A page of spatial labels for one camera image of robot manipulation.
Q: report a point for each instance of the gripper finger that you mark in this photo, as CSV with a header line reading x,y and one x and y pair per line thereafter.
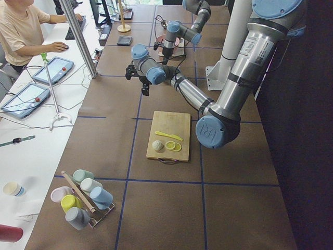
x,y
145,89

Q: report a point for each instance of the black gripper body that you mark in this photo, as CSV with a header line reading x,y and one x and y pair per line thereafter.
x,y
143,80
166,51

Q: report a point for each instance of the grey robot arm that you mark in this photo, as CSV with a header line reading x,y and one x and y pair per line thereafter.
x,y
175,29
254,29

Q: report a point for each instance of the pink bowl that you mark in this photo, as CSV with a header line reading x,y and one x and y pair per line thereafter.
x,y
161,38

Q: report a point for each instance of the cream plastic tray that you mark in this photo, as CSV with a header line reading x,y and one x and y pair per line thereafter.
x,y
178,49

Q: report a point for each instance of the folded grey cloth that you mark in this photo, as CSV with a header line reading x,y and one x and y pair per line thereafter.
x,y
124,40

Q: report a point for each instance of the black power strip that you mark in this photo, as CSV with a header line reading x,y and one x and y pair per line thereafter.
x,y
97,55

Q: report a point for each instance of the wooden stand with pole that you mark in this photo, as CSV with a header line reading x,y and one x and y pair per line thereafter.
x,y
123,27

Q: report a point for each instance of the yellow plastic knife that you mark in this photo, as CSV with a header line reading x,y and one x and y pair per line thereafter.
x,y
169,135

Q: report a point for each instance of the black box with label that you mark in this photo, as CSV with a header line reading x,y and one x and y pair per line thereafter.
x,y
104,34

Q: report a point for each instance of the black framed tray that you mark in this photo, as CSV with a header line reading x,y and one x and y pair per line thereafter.
x,y
128,14

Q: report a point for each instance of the bamboo cutting board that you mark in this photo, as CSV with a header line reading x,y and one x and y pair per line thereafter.
x,y
171,123

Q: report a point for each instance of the white steamed bun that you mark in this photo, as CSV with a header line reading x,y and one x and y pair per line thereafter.
x,y
157,145

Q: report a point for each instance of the far teach pendant tablet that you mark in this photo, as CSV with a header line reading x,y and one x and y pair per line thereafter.
x,y
57,67

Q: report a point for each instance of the teach pendant tablet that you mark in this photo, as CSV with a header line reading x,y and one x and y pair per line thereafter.
x,y
26,100
57,67

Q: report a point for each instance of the green white desk stand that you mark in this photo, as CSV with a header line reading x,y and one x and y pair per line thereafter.
x,y
59,115

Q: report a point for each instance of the near teach pendant tablet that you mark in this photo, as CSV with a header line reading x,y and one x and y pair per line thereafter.
x,y
26,100

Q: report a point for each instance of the mint green cup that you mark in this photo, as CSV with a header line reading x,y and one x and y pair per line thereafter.
x,y
81,174

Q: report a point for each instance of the white cup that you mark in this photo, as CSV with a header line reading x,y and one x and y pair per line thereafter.
x,y
88,184

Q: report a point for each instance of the person in beige shirt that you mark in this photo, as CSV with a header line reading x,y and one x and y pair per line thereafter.
x,y
21,33

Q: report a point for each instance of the blue cup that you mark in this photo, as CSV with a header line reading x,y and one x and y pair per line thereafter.
x,y
102,198

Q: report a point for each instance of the smart watch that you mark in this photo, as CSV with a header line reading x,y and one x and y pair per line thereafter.
x,y
17,140

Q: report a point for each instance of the yellow cup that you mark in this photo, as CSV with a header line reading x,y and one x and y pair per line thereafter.
x,y
70,201

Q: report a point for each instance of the pink cup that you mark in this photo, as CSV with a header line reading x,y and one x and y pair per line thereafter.
x,y
59,193

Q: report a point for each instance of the grey cup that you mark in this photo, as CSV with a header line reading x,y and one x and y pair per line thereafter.
x,y
77,217

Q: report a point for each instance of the paper cup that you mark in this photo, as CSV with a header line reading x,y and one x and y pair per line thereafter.
x,y
13,189

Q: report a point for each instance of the red cylinder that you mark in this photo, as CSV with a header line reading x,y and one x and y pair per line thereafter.
x,y
10,233

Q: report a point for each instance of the aluminium frame post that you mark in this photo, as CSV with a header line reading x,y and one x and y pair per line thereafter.
x,y
74,25

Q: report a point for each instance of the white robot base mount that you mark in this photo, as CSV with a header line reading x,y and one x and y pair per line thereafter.
x,y
236,34

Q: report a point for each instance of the wire cup rack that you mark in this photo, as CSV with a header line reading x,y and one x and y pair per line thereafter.
x,y
97,216

